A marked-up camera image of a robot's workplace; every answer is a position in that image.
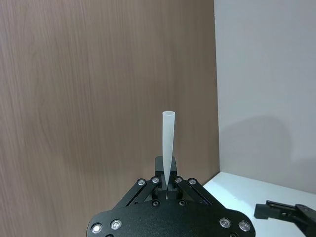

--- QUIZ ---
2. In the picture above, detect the brown wood-grain panel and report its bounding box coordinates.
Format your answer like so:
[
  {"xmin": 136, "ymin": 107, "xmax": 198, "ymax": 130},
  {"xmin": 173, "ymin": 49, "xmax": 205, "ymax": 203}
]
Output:
[{"xmin": 0, "ymin": 0, "xmax": 220, "ymax": 237}]

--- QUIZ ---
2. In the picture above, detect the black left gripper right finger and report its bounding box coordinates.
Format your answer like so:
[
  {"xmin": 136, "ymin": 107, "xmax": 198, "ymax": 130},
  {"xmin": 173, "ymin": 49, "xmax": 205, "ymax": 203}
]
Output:
[{"xmin": 166, "ymin": 156, "xmax": 213, "ymax": 206}]

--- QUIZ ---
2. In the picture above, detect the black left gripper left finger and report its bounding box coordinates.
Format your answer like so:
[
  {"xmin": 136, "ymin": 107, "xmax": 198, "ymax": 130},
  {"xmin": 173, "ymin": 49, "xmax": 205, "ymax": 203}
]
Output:
[{"xmin": 115, "ymin": 156, "xmax": 167, "ymax": 209}]

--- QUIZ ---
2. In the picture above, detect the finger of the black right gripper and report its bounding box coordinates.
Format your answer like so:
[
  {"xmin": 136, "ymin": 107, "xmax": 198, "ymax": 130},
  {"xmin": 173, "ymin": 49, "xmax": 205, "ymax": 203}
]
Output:
[{"xmin": 255, "ymin": 200, "xmax": 316, "ymax": 237}]

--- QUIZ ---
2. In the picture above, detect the translucent white plastic tube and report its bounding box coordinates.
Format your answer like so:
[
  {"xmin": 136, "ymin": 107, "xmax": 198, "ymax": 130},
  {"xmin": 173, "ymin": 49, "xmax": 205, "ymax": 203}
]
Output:
[{"xmin": 161, "ymin": 111, "xmax": 177, "ymax": 187}]

